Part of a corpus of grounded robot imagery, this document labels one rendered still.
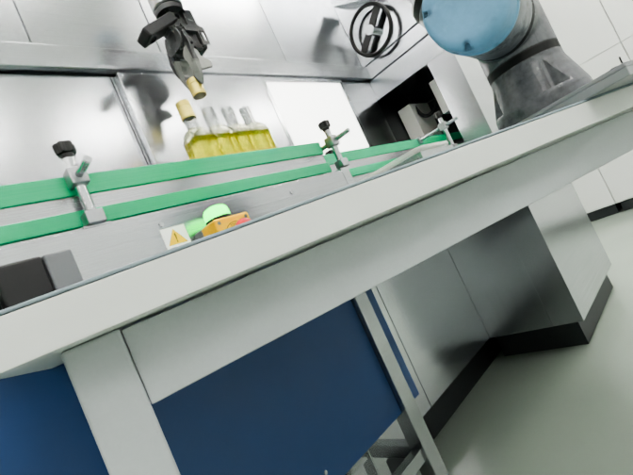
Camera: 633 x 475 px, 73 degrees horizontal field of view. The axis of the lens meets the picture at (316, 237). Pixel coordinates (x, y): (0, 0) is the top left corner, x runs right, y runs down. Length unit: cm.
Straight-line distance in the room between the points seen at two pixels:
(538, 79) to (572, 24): 379
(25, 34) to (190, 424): 92
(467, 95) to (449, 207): 132
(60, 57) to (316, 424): 96
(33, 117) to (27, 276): 60
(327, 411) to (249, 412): 17
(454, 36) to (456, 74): 116
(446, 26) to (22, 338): 60
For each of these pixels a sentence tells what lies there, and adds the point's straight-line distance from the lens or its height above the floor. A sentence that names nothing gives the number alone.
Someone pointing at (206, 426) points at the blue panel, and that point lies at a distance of 71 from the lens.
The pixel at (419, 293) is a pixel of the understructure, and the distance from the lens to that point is 165.
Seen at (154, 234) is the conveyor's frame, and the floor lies 84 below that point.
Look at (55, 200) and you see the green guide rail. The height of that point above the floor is 93.
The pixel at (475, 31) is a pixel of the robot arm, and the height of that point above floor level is 89.
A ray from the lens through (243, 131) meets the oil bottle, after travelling 108.
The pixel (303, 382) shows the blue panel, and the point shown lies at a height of 51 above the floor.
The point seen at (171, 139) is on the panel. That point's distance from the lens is 116.
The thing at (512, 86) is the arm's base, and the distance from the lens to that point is 78.
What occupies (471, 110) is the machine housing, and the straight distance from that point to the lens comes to 180.
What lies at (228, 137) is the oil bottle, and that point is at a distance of 104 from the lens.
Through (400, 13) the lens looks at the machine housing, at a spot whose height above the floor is 147.
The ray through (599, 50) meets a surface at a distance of 449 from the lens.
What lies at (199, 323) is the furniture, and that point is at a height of 69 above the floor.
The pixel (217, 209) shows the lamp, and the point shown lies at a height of 84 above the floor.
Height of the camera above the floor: 70
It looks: 3 degrees up
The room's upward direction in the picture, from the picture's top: 24 degrees counter-clockwise
